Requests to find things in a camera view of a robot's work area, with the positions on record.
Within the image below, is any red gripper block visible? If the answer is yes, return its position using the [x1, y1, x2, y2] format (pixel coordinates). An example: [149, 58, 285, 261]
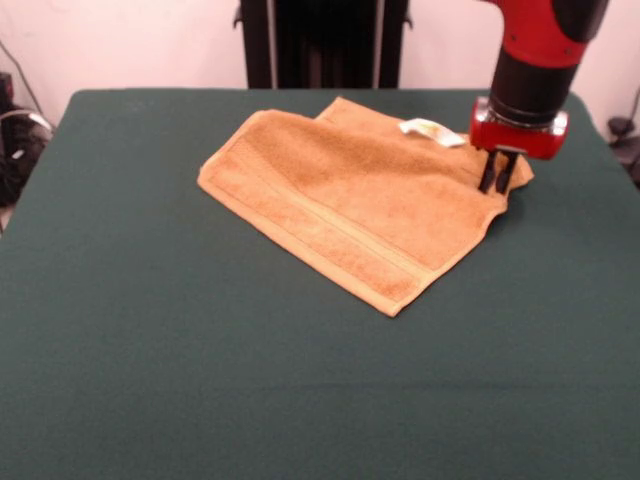
[468, 96, 570, 194]

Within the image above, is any tan terry cloth towel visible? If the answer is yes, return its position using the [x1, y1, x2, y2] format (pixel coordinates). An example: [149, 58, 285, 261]
[197, 96, 535, 319]

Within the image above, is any dark green table cloth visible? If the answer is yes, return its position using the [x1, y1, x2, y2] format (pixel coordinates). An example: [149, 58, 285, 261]
[0, 88, 640, 480]

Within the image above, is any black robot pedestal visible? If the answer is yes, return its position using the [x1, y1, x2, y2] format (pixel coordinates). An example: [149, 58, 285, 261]
[232, 0, 414, 90]

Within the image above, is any black equipment pile with cables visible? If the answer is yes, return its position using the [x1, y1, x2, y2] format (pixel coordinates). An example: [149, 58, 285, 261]
[0, 72, 54, 207]

